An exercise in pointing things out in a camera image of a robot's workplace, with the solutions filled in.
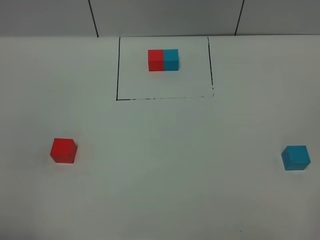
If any blue template block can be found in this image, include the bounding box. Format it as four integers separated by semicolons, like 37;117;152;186
163;49;180;71

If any red template block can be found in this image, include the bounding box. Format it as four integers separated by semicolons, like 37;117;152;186
148;49;164;72

